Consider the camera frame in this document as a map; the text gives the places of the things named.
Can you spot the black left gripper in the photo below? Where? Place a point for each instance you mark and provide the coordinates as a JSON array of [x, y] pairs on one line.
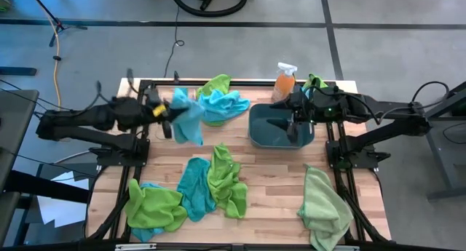
[[150, 113]]

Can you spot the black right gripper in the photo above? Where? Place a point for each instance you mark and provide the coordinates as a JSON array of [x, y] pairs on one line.
[[302, 105]]

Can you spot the bright green microfiber towel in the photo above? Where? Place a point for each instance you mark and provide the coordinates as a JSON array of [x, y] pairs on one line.
[[153, 209], [312, 80], [218, 84], [225, 178]]

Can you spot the teal blue microfiber towel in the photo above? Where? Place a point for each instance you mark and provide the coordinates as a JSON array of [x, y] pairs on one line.
[[194, 193]]

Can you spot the pale green microfiber towel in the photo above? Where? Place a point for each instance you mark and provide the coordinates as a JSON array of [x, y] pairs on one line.
[[324, 211]]

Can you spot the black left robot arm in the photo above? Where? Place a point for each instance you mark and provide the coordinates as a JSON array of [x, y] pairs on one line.
[[73, 120]]

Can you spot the teal plastic basket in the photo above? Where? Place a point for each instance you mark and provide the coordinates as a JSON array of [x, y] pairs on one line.
[[265, 134]]

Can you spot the orange spray bottle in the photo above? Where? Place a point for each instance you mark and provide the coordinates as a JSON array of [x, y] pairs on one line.
[[283, 85]]

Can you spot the black tripod stand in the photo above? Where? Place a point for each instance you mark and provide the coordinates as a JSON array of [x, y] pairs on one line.
[[60, 26]]

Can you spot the black floor beam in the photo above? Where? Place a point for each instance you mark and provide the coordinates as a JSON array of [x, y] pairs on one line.
[[47, 187]]

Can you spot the white paper sheet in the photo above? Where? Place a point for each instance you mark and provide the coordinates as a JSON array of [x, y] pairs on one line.
[[62, 211]]

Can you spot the grey side table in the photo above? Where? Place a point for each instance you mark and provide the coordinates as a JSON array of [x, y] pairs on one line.
[[14, 127]]

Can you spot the black floor bar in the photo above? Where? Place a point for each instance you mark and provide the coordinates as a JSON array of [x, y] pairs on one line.
[[18, 71]]

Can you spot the green floor object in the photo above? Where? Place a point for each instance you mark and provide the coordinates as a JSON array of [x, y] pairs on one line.
[[4, 3]]

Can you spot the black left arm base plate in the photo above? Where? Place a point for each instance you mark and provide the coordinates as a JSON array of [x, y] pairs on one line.
[[109, 158]]

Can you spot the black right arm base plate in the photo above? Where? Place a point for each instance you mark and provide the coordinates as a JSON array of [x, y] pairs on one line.
[[360, 163]]

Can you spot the dark grey desk frame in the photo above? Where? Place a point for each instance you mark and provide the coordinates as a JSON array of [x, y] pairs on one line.
[[440, 156]]

